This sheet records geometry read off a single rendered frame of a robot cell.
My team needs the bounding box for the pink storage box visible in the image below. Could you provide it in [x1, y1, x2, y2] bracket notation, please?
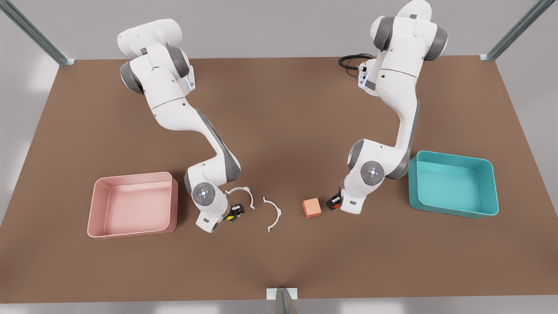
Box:
[87, 171, 179, 239]

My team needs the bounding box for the blue storage box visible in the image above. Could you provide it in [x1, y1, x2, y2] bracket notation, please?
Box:
[408, 150, 499, 219]

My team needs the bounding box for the white curved clip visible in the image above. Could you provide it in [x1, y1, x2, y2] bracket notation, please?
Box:
[263, 197, 282, 233]
[225, 186, 255, 210]

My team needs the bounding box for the orange cube block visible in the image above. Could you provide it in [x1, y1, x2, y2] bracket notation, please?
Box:
[303, 198, 322, 219]

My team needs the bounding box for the silver frame post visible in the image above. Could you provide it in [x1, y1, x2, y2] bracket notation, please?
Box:
[479, 0, 558, 61]
[0, 0, 75, 66]
[266, 287, 299, 314]

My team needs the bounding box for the black cable loop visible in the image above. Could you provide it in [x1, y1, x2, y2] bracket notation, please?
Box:
[339, 54, 375, 79]

